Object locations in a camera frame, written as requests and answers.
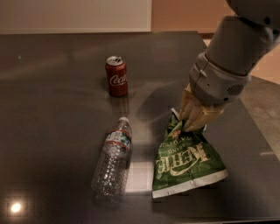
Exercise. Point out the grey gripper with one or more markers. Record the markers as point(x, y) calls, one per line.
point(217, 83)

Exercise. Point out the green jalapeno chip bag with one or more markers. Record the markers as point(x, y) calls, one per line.
point(185, 161)

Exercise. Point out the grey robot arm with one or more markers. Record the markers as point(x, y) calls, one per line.
point(241, 40)

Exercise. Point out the red Coca-Cola can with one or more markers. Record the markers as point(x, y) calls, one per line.
point(116, 71)

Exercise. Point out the clear plastic water bottle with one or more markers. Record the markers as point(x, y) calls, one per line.
point(112, 170)

